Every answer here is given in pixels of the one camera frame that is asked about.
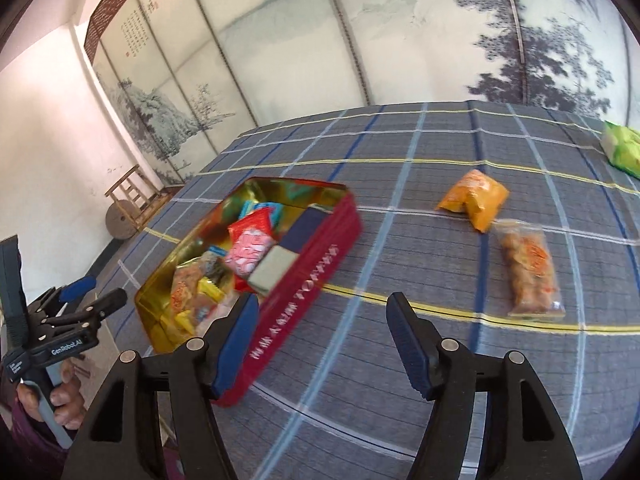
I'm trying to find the dark clear snack packet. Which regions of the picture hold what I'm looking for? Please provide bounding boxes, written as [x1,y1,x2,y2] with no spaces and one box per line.
[202,252,233,286]

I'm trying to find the wooden stool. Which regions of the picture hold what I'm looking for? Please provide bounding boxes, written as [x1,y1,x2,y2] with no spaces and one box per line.
[104,164,161,221]

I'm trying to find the light blue snack packet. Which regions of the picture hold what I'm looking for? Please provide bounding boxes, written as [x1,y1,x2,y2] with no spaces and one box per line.
[240,201,286,221]

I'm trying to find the clear fried snack packet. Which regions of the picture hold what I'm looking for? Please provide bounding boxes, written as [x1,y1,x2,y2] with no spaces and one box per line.
[495,220,566,318]
[170,260,203,311]

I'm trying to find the brown lattice panel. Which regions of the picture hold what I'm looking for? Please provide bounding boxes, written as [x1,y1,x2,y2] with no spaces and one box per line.
[84,0,153,66]

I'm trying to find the person's left hand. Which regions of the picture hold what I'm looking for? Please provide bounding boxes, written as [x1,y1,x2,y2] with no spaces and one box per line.
[15,372,88,431]

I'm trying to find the navy blue snack packet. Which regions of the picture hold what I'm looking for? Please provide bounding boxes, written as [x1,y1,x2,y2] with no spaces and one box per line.
[247,205,331,297]

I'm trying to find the red and gold tin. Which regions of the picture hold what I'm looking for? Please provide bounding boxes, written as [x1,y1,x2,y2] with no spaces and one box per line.
[135,177,363,407]

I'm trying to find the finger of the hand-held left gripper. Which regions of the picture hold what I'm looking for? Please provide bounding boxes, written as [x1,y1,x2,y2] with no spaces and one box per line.
[37,288,128,336]
[30,276,97,318]

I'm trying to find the round wooden disc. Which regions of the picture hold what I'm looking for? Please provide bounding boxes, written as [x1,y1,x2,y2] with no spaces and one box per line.
[105,200,138,239]

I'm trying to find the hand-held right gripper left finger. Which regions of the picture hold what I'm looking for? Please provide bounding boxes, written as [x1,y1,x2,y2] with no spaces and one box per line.
[60,292,261,480]

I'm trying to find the green tissue pack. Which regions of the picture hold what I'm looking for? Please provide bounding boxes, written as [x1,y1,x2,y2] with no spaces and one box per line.
[600,120,640,179]

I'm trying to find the red snack packet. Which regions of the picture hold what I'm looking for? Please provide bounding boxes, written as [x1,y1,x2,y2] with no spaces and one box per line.
[227,208,273,241]

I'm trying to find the painted folding screen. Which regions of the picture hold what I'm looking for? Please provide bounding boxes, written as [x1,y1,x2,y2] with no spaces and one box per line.
[92,0,640,186]

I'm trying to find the small yellow candy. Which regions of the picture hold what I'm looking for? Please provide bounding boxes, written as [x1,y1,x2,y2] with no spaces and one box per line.
[196,280,227,306]

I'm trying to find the orange snack packet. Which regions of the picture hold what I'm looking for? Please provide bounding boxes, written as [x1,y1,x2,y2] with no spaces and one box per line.
[436,169,510,234]

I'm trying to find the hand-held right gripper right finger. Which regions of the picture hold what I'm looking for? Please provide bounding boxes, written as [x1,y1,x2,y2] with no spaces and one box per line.
[386,291,583,480]

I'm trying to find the pink patterned snack packet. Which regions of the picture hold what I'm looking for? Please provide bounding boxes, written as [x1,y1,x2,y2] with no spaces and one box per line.
[224,227,278,278]

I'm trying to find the blue checked tablecloth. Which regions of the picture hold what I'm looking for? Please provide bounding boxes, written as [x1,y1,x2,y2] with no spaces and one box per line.
[112,101,640,480]

